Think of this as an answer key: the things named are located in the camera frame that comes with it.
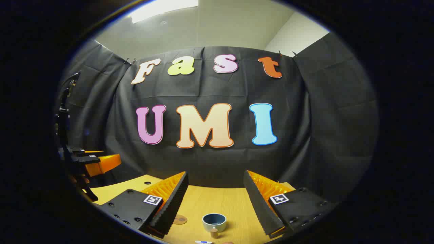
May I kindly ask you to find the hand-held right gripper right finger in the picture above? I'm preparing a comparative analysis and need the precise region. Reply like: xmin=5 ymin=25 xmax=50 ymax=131
xmin=243 ymin=170 xmax=336 ymax=238

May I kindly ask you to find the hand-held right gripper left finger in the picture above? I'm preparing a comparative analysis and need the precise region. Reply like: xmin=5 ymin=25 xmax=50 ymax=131
xmin=98 ymin=171 xmax=189 ymax=239

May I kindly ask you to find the pale green cup wooden handle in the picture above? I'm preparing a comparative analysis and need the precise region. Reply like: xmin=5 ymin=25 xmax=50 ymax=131
xmin=202 ymin=213 xmax=227 ymax=238

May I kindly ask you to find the wooden desktop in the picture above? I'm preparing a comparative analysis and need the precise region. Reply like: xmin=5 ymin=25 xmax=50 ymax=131
xmin=83 ymin=175 xmax=295 ymax=244

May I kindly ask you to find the black backdrop cloth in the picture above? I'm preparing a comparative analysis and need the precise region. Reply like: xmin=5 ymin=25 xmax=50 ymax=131
xmin=56 ymin=32 xmax=378 ymax=204

